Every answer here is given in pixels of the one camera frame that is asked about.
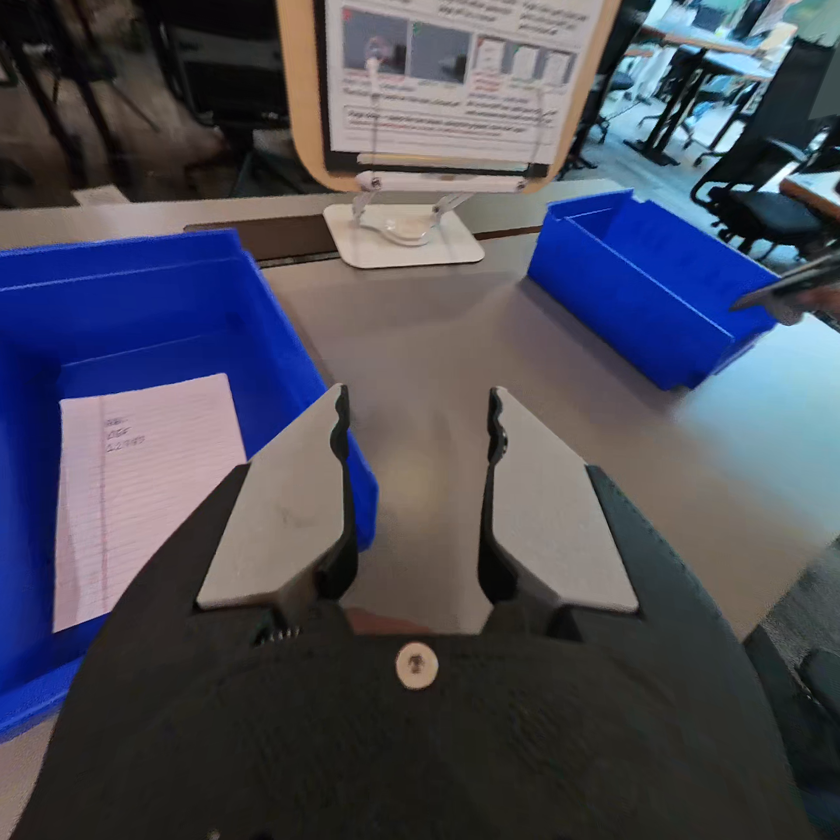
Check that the narrow blue plastic bin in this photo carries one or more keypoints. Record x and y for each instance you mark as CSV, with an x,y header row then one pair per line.
x,y
623,308

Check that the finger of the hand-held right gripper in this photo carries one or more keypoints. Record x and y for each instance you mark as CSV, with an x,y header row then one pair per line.
x,y
800,282

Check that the wooden office desk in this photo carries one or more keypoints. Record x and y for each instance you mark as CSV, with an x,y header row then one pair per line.
x,y
709,52

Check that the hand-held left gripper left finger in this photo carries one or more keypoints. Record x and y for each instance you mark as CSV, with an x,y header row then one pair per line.
x,y
282,525

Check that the wooden instruction board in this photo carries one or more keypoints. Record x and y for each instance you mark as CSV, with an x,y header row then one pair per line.
x,y
302,131

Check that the large blue plastic bin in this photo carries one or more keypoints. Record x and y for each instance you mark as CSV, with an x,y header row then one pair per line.
x,y
197,315

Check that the person's right hand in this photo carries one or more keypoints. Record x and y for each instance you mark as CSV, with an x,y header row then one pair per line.
x,y
820,312

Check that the black office chair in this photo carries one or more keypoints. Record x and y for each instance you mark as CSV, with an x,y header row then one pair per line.
x,y
768,164

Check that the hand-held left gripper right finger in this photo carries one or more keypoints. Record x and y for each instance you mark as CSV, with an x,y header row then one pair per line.
x,y
558,531

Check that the lined paper sheet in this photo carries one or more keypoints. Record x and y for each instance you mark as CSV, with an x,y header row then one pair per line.
x,y
144,492

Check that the grey desk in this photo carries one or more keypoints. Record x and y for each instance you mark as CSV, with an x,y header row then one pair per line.
x,y
426,341

